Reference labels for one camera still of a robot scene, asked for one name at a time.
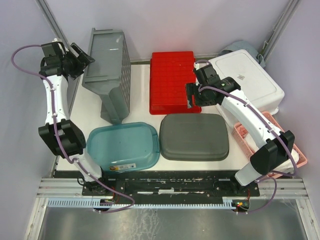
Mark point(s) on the blue denim cloth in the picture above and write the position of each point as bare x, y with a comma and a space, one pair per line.
244, 45

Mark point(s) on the large white plastic tub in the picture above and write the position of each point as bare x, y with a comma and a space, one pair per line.
261, 90

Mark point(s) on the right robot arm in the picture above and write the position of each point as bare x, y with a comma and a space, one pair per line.
274, 145

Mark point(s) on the grey plastic storage bin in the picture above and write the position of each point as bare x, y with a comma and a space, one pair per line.
105, 85

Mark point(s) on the red plastic bin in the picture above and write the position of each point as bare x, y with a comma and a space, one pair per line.
169, 74

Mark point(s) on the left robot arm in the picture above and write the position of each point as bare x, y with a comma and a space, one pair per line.
59, 133

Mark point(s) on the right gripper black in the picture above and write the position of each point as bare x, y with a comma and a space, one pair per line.
192, 89

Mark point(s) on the teal transparent container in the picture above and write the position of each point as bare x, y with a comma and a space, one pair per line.
125, 147

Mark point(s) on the white folded towel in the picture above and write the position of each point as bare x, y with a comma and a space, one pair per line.
281, 168

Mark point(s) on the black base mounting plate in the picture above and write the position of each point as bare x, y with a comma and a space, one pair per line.
171, 186

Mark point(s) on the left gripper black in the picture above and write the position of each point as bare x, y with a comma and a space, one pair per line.
85, 59

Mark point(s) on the dark grey plastic tray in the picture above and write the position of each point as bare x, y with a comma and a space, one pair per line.
194, 137

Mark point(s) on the aluminium frame rail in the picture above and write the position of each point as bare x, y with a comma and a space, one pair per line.
59, 188

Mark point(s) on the light blue cable duct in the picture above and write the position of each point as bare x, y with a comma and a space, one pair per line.
100, 203

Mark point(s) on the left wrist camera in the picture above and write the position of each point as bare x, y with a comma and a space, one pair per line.
60, 44

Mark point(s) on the pink plastic basket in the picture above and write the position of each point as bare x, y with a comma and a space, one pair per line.
245, 148

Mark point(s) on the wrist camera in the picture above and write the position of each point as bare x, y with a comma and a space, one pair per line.
60, 44
201, 65

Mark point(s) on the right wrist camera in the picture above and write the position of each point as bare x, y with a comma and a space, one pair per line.
201, 65

